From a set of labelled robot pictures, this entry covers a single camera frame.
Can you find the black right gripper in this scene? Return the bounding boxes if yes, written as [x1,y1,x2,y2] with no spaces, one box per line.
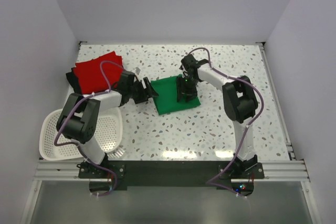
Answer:
[176,76,199,102]

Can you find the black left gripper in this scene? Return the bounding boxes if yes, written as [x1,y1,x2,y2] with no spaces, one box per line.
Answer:
[128,77,158,104]

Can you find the green t shirt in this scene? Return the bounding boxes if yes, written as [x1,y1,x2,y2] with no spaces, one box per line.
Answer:
[151,76,201,115]

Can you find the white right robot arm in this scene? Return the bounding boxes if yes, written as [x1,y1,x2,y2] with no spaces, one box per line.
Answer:
[176,54,258,178]

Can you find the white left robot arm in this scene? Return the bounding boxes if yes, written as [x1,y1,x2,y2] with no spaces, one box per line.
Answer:
[54,70,159,178]

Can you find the white plastic basket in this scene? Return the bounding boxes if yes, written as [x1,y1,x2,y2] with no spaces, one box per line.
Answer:
[39,108,123,161]

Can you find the folded red t shirt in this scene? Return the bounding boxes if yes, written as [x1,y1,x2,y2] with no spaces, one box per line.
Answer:
[72,51,123,94]

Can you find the folded black t shirt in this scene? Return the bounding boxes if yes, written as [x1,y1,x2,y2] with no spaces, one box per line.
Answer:
[65,55,124,96]

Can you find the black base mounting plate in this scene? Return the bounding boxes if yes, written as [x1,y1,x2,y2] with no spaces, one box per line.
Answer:
[77,161,265,196]

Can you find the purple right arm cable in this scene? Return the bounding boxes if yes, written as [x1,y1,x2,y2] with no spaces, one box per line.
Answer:
[206,47,265,190]

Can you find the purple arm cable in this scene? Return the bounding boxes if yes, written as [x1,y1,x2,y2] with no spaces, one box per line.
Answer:
[206,47,265,190]
[54,61,124,197]

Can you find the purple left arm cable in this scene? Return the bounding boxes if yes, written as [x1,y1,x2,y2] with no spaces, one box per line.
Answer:
[54,61,124,197]

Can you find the aluminium front rail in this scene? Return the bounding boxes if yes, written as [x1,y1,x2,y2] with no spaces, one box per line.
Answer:
[34,142,310,182]

